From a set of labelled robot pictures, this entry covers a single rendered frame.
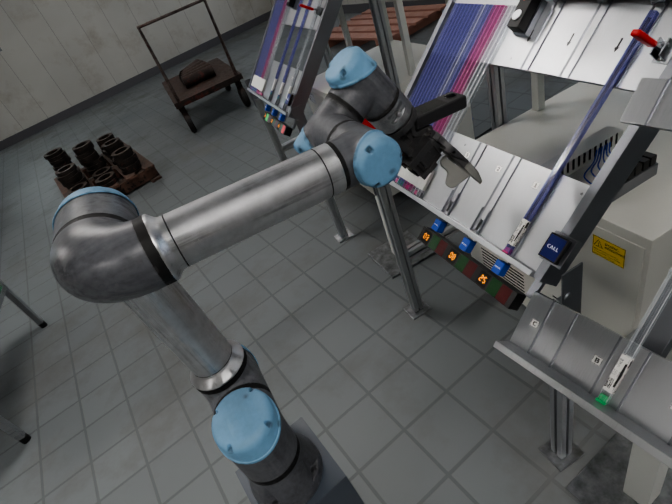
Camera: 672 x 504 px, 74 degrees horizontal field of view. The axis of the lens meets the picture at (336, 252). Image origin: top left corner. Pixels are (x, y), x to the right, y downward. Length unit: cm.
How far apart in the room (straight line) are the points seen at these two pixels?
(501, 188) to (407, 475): 93
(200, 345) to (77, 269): 30
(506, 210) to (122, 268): 78
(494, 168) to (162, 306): 77
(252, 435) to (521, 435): 97
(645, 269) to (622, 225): 12
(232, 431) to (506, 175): 77
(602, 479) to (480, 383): 43
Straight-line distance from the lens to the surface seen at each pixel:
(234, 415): 85
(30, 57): 864
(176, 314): 79
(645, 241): 122
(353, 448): 164
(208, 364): 87
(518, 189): 105
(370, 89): 76
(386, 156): 63
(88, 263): 60
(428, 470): 155
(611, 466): 155
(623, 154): 96
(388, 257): 217
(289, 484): 94
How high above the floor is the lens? 141
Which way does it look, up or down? 37 degrees down
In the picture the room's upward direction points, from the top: 22 degrees counter-clockwise
